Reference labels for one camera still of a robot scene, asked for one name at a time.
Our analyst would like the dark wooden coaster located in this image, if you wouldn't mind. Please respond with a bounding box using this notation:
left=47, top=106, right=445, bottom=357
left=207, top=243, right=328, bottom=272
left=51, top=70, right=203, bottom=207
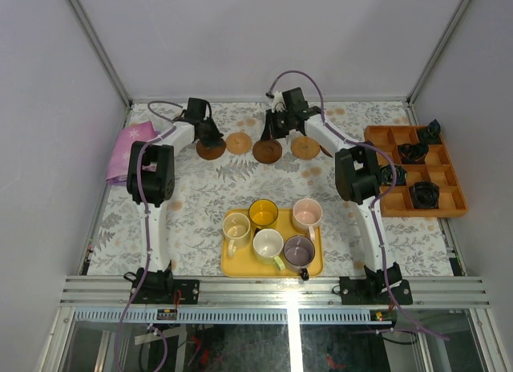
left=196, top=140, right=226, bottom=160
left=252, top=140, right=282, bottom=164
left=320, top=145, right=332, bottom=157

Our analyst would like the woven rattan coaster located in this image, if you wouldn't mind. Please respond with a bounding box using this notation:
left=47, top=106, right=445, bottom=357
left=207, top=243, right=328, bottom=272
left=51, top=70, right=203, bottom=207
left=291, top=136, right=321, bottom=160
left=225, top=132, right=252, bottom=155

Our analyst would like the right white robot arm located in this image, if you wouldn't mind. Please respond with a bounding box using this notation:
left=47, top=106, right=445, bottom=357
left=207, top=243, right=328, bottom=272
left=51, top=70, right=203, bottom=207
left=261, top=87, right=396, bottom=304

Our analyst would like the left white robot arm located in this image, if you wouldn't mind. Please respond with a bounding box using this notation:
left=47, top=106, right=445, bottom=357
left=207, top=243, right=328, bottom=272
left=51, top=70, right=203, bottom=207
left=126, top=98, right=226, bottom=304

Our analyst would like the yellow glass cup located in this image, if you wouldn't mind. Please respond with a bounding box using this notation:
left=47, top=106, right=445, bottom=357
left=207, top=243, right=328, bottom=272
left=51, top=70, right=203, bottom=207
left=248, top=199, right=279, bottom=229

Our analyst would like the purple snowflake cloth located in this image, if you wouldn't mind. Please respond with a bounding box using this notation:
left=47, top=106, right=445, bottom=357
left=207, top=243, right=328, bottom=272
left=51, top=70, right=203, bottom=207
left=106, top=121, right=158, bottom=184

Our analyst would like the cream mug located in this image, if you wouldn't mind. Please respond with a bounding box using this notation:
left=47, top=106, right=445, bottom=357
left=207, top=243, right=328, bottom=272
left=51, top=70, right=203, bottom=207
left=222, top=212, right=251, bottom=258

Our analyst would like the pink mug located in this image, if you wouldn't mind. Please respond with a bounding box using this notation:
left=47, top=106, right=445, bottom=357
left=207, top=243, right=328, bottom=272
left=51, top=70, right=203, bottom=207
left=292, top=198, right=323, bottom=242

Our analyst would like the black item left compartment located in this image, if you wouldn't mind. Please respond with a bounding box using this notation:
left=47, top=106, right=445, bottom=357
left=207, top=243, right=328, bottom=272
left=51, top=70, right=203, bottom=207
left=380, top=165, right=408, bottom=186

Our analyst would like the black item top compartment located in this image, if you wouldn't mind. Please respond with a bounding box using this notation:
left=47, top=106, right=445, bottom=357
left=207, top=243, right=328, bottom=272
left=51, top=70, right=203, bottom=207
left=417, top=119, right=442, bottom=145

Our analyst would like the yellow serving tray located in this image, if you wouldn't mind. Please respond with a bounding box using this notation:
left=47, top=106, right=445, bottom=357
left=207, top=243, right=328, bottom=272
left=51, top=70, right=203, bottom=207
left=220, top=208, right=324, bottom=279

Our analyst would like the purple mug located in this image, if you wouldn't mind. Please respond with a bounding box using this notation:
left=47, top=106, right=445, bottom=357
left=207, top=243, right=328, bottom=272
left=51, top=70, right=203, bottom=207
left=283, top=235, right=316, bottom=273

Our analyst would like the orange compartment organizer tray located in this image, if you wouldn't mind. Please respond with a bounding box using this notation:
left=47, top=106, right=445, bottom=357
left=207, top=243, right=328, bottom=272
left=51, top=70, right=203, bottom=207
left=364, top=125, right=468, bottom=218

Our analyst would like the black coiled item lower compartment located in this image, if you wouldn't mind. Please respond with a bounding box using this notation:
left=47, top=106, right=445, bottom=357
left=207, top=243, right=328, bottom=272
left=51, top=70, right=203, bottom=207
left=409, top=181, right=440, bottom=209

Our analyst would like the small black clip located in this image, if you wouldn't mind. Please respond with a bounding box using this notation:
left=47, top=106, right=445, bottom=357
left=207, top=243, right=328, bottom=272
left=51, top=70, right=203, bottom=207
left=301, top=269, right=309, bottom=281

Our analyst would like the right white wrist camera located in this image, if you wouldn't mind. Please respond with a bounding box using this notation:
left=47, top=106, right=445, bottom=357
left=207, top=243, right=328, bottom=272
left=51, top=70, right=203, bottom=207
left=265, top=91, right=286, bottom=113

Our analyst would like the white green-handled mug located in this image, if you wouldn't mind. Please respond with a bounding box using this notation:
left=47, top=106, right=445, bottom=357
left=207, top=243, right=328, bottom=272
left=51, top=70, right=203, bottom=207
left=252, top=228, right=285, bottom=271

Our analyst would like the aluminium frame rail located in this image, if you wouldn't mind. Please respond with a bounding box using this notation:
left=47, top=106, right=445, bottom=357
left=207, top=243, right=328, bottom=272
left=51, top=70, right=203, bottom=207
left=59, top=276, right=491, bottom=309

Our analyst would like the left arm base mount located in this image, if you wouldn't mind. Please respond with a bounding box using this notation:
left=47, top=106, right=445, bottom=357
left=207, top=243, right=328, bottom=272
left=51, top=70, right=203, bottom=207
left=123, top=268, right=200, bottom=305

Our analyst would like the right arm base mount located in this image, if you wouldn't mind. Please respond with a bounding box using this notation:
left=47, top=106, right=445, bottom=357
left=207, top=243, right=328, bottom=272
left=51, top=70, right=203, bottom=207
left=339, top=263, right=413, bottom=305

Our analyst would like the blue slotted cable duct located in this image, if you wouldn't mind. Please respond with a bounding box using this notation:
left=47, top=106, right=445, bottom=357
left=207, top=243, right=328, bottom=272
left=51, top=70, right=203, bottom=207
left=75, top=307, right=371, bottom=325

